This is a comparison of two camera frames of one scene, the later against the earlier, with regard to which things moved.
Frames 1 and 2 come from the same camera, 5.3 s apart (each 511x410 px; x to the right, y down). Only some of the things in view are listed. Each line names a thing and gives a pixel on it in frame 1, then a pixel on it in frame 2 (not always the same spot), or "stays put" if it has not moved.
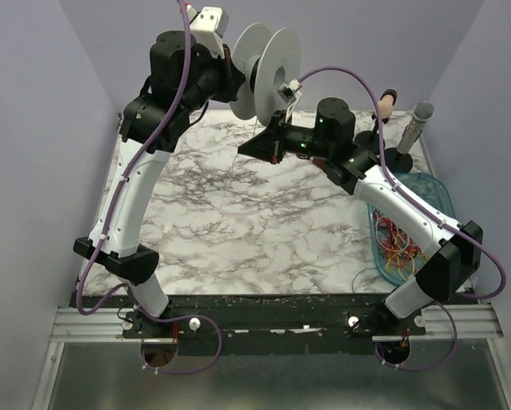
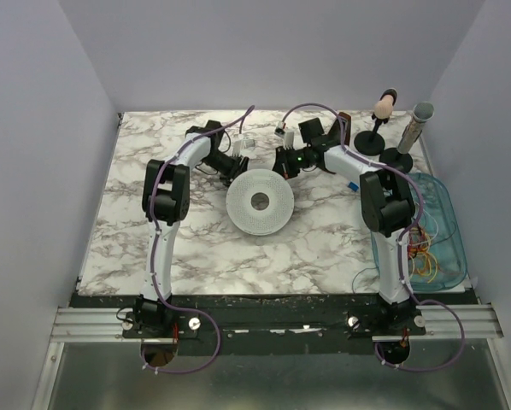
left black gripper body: [232, 79] to [237, 169]
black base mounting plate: [267, 324] stays put
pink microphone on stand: [371, 141] stays put
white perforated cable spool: [267, 56] to [250, 219]
